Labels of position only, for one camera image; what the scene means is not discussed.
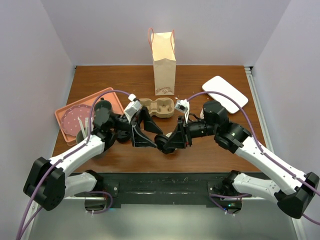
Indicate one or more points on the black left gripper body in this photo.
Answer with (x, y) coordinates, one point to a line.
(121, 123)

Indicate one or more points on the grey cup with stirrers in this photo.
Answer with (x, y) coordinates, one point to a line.
(83, 133)

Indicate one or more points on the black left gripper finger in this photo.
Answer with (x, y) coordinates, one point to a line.
(148, 124)
(139, 139)

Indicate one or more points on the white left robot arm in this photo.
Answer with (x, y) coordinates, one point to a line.
(51, 180)

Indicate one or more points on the single paper coffee cup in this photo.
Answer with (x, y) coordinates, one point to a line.
(168, 135)

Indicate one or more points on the white rectangular tray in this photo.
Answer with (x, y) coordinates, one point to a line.
(220, 85)

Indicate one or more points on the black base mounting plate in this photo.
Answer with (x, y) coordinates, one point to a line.
(185, 188)

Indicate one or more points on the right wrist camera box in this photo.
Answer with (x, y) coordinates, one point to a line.
(183, 106)

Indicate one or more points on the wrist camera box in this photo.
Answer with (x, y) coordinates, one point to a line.
(131, 109)
(183, 106)

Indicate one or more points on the black plastic cup lid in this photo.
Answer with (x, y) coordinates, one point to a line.
(160, 140)

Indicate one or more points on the stack of black lids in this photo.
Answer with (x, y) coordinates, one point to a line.
(122, 137)

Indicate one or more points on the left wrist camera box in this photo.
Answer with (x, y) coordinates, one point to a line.
(131, 109)

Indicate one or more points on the dark green mug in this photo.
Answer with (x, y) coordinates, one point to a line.
(103, 106)

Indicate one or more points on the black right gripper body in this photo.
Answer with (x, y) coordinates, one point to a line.
(199, 128)

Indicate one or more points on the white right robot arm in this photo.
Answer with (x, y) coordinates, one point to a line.
(289, 188)

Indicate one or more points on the cardboard two-cup carrier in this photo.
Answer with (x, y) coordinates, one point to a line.
(162, 107)

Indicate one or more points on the orange plastic tray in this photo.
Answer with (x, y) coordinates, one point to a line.
(88, 100)

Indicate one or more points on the pink dotted plate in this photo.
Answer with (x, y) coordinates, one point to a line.
(70, 119)

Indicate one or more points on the brown paper takeout bag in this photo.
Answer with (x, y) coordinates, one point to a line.
(162, 47)

